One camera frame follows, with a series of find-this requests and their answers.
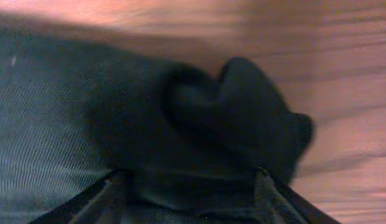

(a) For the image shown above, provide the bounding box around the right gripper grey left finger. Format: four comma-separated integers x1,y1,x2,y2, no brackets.
29,171,126,224

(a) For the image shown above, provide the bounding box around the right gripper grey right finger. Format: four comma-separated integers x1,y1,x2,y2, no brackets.
253,168,340,224

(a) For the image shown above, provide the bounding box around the black t-shirt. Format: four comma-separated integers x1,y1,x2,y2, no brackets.
0,30,313,223

